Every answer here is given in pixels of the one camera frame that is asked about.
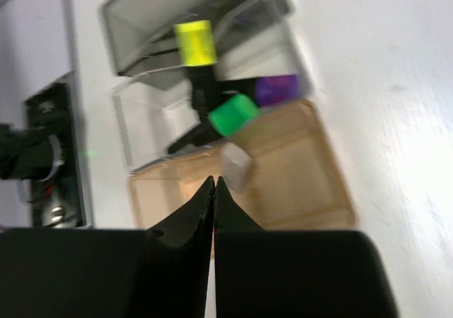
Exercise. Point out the clear transparent container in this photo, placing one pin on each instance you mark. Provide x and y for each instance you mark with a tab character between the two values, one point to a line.
153	108

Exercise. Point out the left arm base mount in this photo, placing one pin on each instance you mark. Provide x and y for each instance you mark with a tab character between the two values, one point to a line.
54	198

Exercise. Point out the grey white eraser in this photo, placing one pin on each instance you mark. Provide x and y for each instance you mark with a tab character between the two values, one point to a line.
236	165

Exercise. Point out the green capped highlighter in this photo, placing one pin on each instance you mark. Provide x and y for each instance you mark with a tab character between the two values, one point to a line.
224	121

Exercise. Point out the dark grey transparent container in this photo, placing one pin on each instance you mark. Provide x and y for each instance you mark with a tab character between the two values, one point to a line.
139	33

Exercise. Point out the purple capped highlighter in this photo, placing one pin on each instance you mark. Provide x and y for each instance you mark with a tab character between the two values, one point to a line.
264	91

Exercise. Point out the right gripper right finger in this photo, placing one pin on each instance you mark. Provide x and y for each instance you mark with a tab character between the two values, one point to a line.
235	295

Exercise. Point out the yellow capped highlighter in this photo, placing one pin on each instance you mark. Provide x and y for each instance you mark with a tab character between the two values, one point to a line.
198	55

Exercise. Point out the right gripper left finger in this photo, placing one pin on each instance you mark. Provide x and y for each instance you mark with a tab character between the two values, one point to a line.
174	277

